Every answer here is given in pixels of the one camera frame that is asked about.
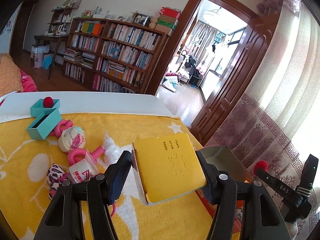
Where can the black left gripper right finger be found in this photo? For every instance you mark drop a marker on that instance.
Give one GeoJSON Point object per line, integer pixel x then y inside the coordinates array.
{"type": "Point", "coordinates": [260, 220]}

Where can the pink leopard plush toy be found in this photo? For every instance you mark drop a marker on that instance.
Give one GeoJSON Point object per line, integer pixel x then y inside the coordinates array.
{"type": "Point", "coordinates": [55, 177]}

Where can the white red labelled cup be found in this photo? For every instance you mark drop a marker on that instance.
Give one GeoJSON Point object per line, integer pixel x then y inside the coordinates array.
{"type": "Point", "coordinates": [82, 171]}

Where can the cream pink sock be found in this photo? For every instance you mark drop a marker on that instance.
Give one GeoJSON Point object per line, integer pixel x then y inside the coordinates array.
{"type": "Point", "coordinates": [72, 138]}

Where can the white plastic bag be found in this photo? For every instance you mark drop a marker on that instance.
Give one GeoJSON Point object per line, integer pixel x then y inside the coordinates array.
{"type": "Point", "coordinates": [111, 150]}

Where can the pink knotted foam tube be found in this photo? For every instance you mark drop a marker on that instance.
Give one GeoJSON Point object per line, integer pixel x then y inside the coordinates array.
{"type": "Point", "coordinates": [60, 127]}

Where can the teal gift box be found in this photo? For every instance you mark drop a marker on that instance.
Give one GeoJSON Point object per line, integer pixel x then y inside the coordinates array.
{"type": "Point", "coordinates": [40, 128]}

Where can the yellow white carton box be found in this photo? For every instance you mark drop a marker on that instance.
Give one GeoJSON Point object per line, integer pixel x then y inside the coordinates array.
{"type": "Point", "coordinates": [165, 168]}

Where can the teal box lid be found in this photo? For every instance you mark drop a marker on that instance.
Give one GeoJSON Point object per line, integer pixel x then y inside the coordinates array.
{"type": "Point", "coordinates": [37, 108]}

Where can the red pompom ball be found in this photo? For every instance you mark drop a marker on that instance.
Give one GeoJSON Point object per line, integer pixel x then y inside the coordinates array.
{"type": "Point", "coordinates": [48, 102]}

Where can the right hand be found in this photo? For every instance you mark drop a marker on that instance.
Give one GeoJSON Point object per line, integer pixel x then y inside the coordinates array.
{"type": "Point", "coordinates": [291, 223]}

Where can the yellow duck pattern towel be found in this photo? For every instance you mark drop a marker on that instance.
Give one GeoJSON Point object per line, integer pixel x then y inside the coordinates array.
{"type": "Point", "coordinates": [36, 173]}

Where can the red tin storage box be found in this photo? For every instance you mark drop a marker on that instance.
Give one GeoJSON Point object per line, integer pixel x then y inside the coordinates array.
{"type": "Point", "coordinates": [225, 160]}

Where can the patterned purple curtain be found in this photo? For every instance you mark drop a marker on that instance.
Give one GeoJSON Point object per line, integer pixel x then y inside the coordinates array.
{"type": "Point", "coordinates": [277, 118]}

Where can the red floral bed quilt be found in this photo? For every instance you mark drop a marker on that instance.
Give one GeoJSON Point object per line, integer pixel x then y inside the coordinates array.
{"type": "Point", "coordinates": [27, 82]}

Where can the orange plaid pillow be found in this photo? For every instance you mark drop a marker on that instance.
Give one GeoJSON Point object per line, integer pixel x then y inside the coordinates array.
{"type": "Point", "coordinates": [10, 76]}

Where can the blue plastic stool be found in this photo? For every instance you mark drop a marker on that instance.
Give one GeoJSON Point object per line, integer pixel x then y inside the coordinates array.
{"type": "Point", "coordinates": [47, 60]}

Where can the brown wooden door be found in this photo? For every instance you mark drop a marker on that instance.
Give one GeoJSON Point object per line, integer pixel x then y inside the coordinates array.
{"type": "Point", "coordinates": [236, 77]}

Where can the wooden bookshelf with books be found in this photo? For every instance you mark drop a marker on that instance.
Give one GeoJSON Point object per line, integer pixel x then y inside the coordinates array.
{"type": "Point", "coordinates": [112, 56]}

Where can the dark wooden desk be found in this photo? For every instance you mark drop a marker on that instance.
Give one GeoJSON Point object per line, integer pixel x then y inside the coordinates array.
{"type": "Point", "coordinates": [54, 43]}

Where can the stacked gift boxes on shelf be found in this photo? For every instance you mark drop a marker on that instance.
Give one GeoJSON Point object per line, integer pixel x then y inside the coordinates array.
{"type": "Point", "coordinates": [167, 20]}

